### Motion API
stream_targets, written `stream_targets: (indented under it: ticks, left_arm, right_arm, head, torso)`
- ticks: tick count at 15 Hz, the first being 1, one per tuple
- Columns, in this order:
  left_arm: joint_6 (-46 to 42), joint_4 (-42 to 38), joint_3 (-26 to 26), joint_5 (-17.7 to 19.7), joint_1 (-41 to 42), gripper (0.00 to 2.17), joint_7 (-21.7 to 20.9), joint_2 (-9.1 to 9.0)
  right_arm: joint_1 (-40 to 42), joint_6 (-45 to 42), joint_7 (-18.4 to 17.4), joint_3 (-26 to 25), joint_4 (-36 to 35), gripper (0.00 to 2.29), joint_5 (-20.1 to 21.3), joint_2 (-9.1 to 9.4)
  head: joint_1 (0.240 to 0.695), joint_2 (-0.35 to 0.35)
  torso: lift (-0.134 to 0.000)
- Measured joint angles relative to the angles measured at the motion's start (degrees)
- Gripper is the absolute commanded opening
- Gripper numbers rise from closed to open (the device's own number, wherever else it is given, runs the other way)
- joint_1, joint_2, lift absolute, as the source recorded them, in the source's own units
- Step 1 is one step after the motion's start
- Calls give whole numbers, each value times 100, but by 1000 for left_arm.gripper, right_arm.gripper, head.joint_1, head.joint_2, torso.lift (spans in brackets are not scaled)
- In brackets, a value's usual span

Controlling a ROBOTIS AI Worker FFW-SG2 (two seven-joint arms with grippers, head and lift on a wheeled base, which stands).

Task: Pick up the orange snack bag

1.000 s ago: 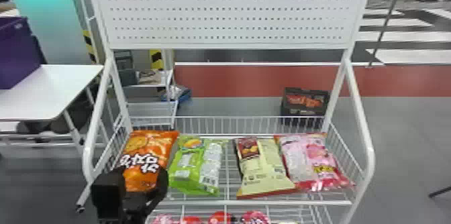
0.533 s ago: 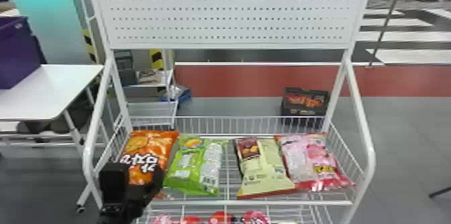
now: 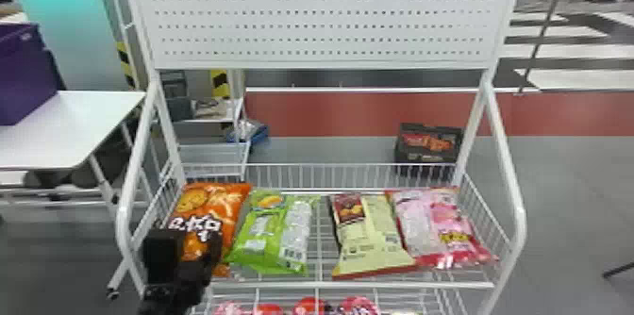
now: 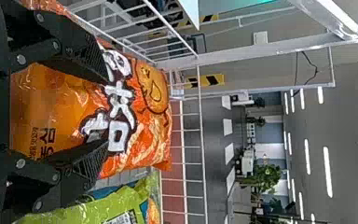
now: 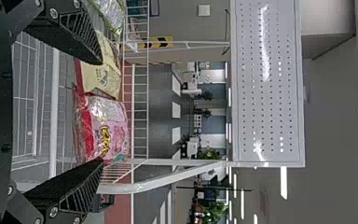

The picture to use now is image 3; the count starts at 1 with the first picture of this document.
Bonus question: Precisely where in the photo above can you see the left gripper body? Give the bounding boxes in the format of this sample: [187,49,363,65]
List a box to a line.
[180,235,225,289]

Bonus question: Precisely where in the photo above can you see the orange snack packet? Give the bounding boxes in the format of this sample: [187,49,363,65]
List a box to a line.
[167,181,254,279]

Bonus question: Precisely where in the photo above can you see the green snack packet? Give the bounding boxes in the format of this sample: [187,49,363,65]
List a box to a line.
[224,188,321,276]

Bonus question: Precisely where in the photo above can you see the yellow snack packet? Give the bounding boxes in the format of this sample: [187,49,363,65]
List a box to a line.
[328,191,418,281]

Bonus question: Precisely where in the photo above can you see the white side table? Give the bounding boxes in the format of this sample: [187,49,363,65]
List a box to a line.
[0,89,148,215]

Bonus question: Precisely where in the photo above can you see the pink snack packet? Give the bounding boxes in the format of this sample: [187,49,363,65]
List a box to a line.
[385,186,499,272]

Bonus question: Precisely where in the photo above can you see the purple crate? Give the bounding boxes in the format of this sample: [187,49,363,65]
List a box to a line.
[0,21,64,127]

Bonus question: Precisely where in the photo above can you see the black cardboard box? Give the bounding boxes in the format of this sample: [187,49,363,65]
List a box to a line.
[393,122,465,166]

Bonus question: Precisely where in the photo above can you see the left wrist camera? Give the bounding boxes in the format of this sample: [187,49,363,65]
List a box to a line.
[142,228,188,286]

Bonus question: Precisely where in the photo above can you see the striped post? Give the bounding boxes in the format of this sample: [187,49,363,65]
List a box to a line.
[209,68,232,101]
[115,41,139,91]

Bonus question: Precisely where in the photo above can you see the white wire rack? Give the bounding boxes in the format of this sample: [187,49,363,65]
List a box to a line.
[106,0,529,315]

